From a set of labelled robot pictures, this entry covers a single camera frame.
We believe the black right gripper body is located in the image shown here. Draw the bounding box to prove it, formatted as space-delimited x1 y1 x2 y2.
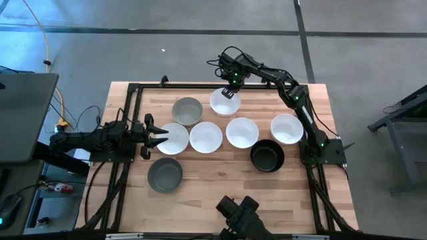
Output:
226 65 250 90

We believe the dark grey desk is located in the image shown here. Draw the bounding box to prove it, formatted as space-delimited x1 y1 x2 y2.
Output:
0 159 46 236

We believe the white paper sheet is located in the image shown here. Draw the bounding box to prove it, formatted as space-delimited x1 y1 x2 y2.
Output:
72 148 93 164

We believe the dark grey bowl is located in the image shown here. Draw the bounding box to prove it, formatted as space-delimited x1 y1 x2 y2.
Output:
147 157 183 193

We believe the silver metal bracket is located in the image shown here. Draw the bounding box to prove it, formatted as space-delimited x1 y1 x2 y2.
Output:
105 233 144 240
292 234 330 240

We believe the white plastic bowl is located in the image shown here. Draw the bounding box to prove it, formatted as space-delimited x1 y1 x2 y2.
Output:
209 87 242 117
270 113 305 145
155 123 190 155
225 117 260 149

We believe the grey blue shelf cart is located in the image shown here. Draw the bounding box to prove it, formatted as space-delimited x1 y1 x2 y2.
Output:
25 163 87 234

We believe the black bowl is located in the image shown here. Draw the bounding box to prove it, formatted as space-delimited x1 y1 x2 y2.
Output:
250 139 286 173

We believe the black aluminium table frame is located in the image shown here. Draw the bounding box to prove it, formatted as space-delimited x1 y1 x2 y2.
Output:
75 81 360 234

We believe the black computer mouse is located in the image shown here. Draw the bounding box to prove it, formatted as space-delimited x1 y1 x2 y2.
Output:
0 193 23 231

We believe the light grey bowl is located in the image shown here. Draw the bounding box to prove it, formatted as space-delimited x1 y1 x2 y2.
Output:
171 97 203 127

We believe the yellow cable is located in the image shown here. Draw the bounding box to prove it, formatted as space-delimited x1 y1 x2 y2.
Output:
21 0 67 126

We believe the stack of white grey bowls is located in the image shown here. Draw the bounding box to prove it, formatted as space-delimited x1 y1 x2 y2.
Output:
189 121 224 155

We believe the red white cable bundle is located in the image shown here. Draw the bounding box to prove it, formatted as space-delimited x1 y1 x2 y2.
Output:
46 181 75 195

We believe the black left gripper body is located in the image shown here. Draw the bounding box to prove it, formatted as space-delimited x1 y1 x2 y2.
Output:
125 121 150 148

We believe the dark grey metal cart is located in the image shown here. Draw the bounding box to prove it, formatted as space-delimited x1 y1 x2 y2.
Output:
368 85 427 195

